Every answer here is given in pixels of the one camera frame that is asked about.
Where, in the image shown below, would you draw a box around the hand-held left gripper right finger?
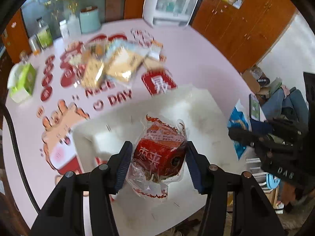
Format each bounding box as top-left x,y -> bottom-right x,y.
184,141 -> 287,236

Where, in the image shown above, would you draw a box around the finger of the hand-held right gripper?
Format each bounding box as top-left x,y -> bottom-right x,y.
250,119 -> 276,136
228,127 -> 265,149

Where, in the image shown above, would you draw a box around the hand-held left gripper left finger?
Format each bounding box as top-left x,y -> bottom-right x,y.
30,141 -> 134,236

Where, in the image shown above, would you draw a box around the blue snack packet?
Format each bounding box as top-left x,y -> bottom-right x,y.
227,100 -> 253,161

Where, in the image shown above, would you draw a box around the red snack packet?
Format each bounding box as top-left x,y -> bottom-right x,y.
128,114 -> 187,199

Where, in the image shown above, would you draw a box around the white plastic bin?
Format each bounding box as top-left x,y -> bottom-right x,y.
71,85 -> 249,229

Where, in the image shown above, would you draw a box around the pile of snack packets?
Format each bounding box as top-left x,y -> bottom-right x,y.
74,39 -> 164,89

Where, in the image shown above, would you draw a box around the phone with green screen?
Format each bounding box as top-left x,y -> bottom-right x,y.
249,94 -> 262,121

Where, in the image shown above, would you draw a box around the blue stool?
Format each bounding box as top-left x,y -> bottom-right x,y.
264,173 -> 281,189

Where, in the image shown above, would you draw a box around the blue jeans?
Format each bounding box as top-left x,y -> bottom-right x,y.
262,87 -> 309,123

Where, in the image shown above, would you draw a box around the cardboard box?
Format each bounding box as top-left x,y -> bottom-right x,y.
242,66 -> 271,95

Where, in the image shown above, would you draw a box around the pink printed tablecloth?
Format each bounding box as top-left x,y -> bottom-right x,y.
2,21 -> 269,229

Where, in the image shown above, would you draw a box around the wooden cabinet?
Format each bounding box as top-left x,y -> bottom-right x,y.
192,0 -> 297,73

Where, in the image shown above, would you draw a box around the green tissue box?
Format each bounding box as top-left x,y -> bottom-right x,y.
7,63 -> 37,103

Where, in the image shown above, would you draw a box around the large white bottle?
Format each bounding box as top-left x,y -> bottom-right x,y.
67,15 -> 82,37

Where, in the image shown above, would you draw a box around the small white bottle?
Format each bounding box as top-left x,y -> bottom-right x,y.
59,20 -> 69,39

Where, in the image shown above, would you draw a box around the mint green canister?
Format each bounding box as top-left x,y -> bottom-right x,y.
79,8 -> 101,34

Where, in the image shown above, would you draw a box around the jar with yellow contents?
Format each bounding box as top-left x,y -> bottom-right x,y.
29,36 -> 41,55

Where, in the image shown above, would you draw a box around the white countertop cabinet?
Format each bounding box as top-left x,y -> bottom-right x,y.
143,0 -> 200,29

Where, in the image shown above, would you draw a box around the green label bottle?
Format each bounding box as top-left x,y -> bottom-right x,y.
37,18 -> 54,50

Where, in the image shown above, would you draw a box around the black cable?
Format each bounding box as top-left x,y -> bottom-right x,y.
0,103 -> 40,212

